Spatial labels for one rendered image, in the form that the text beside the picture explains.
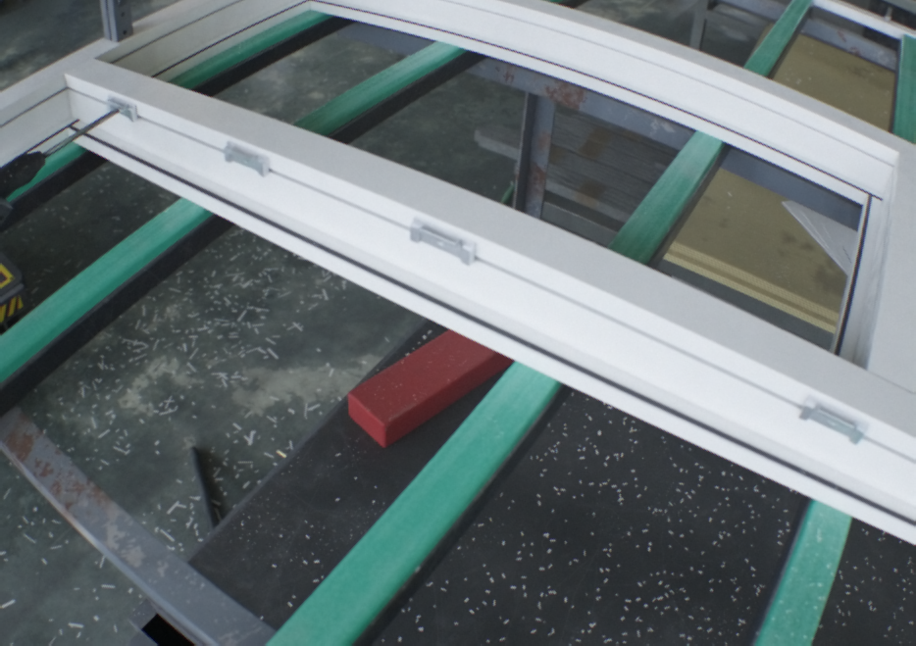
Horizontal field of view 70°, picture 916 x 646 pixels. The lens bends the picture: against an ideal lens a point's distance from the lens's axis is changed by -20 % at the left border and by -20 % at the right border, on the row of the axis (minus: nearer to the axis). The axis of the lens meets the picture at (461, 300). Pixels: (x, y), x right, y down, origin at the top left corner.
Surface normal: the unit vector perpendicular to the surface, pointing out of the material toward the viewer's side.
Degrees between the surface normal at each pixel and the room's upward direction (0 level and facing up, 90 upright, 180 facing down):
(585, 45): 90
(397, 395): 0
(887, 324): 0
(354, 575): 0
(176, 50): 90
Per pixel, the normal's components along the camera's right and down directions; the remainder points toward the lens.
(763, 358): 0.06, -0.74
